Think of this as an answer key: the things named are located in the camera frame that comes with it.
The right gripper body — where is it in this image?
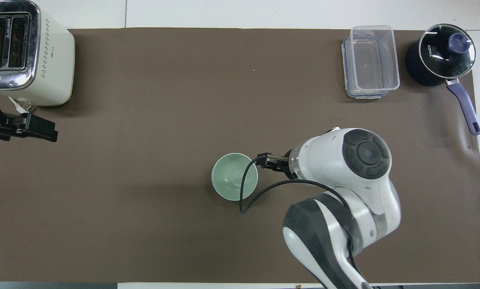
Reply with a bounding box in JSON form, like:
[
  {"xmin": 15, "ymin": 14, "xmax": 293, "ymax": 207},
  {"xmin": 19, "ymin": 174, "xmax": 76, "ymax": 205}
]
[{"xmin": 257, "ymin": 150, "xmax": 294, "ymax": 178}]

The green bowl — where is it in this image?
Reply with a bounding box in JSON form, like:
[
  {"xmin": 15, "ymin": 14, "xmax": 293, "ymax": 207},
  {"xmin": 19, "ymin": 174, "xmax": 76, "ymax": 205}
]
[{"xmin": 211, "ymin": 153, "xmax": 259, "ymax": 201}]

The white toaster with chrome top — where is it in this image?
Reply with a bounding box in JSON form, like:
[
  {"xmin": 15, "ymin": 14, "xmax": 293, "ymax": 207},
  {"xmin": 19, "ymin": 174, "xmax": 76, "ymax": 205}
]
[{"xmin": 0, "ymin": 0, "xmax": 76, "ymax": 107}]

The blue-rimmed container lid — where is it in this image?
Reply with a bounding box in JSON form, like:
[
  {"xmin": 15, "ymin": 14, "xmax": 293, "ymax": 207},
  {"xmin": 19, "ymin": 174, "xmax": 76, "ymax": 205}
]
[{"xmin": 341, "ymin": 37, "xmax": 389, "ymax": 99}]

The clear plastic container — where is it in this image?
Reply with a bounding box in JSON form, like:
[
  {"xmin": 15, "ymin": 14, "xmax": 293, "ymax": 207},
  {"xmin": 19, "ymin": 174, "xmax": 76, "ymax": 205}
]
[{"xmin": 350, "ymin": 25, "xmax": 401, "ymax": 92}]

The dark blue saucepan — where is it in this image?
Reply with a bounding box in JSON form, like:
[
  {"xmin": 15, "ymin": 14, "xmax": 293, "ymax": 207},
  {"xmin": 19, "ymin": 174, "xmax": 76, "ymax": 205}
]
[{"xmin": 405, "ymin": 23, "xmax": 480, "ymax": 136}]

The glass saucepan lid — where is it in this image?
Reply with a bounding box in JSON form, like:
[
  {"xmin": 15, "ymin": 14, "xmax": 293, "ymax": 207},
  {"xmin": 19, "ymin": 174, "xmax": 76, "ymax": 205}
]
[{"xmin": 419, "ymin": 23, "xmax": 476, "ymax": 79}]

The black cable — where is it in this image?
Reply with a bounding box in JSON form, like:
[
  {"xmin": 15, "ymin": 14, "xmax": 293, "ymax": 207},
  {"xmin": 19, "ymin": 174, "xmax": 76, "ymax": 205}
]
[{"xmin": 239, "ymin": 155, "xmax": 369, "ymax": 289}]

